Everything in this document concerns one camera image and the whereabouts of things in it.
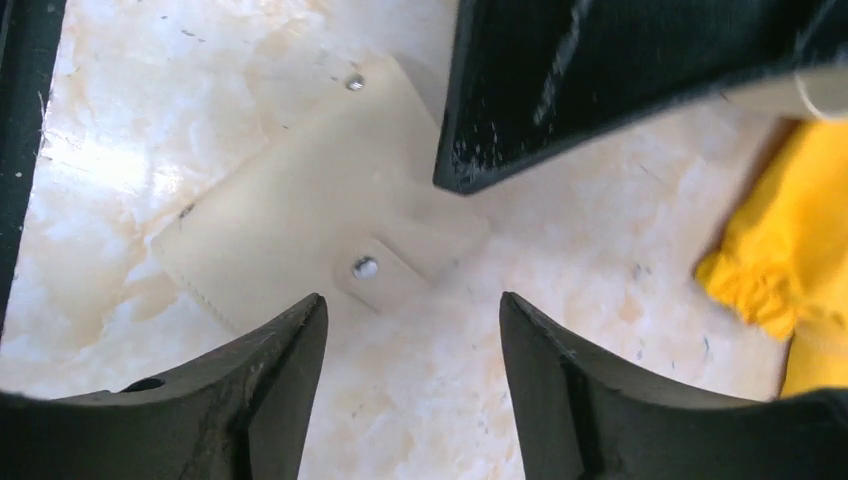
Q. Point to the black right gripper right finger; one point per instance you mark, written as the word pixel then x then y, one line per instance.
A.
pixel 582 412

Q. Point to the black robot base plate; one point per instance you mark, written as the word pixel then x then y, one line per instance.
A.
pixel 30 36

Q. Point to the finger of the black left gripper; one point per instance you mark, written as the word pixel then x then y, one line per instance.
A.
pixel 532 79

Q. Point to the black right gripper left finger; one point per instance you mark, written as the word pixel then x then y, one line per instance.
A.
pixel 240 411

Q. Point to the yellow jacket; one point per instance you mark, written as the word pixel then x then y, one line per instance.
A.
pixel 782 262

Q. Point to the beige card holder wallet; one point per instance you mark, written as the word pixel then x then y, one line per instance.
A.
pixel 343 205

